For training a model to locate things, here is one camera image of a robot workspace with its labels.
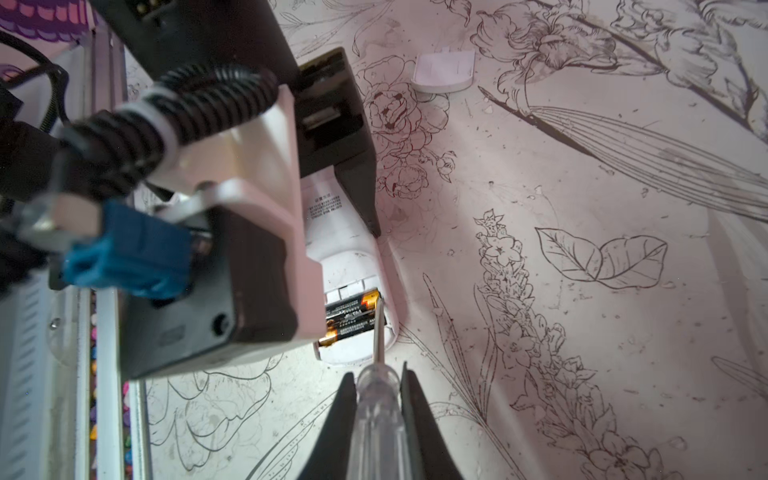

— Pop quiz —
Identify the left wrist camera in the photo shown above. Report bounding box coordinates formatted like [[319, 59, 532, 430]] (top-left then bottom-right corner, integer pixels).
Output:
[[59, 83, 328, 382]]

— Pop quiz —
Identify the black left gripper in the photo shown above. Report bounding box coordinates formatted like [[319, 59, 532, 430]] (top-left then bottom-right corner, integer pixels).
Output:
[[294, 47, 381, 237]]

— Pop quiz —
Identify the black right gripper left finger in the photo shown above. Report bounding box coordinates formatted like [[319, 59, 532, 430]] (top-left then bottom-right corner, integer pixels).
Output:
[[299, 372, 357, 480]]

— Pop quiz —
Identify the large white remote control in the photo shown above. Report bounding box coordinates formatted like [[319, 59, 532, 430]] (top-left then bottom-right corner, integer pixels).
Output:
[[301, 167, 400, 348]]

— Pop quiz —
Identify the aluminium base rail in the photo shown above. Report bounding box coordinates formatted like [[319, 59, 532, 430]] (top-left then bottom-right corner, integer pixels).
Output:
[[0, 23, 154, 480]]

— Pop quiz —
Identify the black gold AAA battery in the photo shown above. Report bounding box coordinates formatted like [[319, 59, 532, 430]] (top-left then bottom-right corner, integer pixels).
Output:
[[318, 317, 375, 347], [325, 289, 380, 320]]

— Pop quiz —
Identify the white battery cover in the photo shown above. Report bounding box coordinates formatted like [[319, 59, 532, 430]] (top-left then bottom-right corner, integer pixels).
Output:
[[410, 49, 475, 94]]

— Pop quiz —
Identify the clear handle screwdriver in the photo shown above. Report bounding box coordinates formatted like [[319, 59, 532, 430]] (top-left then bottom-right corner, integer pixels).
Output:
[[346, 299, 412, 479]]

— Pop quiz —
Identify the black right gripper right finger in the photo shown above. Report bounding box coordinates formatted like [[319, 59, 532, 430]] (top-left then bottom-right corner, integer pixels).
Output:
[[400, 363, 463, 480]]

